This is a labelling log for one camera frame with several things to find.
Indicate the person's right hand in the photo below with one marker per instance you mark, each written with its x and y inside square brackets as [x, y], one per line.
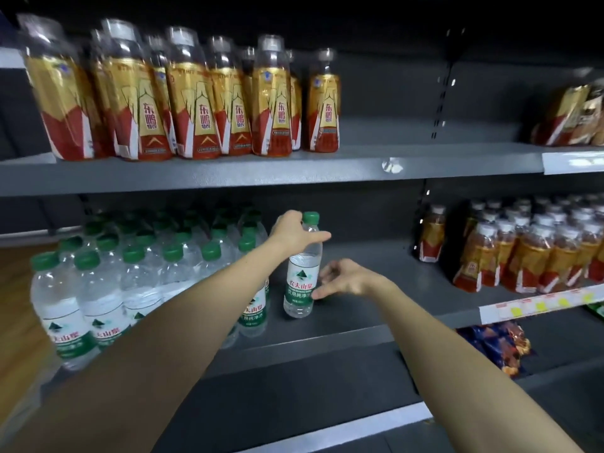
[354, 280]

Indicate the person's left hand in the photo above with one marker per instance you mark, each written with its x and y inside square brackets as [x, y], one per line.
[292, 233]

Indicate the dark grey metal shelf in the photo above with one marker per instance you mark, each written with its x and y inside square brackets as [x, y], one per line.
[377, 264]

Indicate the water bottle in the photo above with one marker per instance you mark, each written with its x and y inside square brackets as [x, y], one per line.
[302, 287]

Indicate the row of shelved water bottles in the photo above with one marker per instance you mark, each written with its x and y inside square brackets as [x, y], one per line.
[94, 301]

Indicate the person's right forearm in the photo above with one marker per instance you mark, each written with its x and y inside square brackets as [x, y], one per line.
[472, 382]

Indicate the person's left forearm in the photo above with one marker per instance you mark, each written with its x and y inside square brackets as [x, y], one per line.
[141, 363]

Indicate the pile of blue orange snack packets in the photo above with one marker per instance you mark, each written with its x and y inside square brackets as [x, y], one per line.
[500, 346]

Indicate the group of red gold bottles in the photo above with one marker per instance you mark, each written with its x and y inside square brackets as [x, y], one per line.
[519, 259]

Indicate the row of gold red drink bottles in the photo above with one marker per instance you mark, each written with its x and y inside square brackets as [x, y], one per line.
[141, 113]

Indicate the pile of dark snack packets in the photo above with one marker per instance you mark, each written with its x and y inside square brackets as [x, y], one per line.
[598, 310]

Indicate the dark grey partition panels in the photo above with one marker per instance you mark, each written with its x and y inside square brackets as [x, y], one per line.
[19, 113]

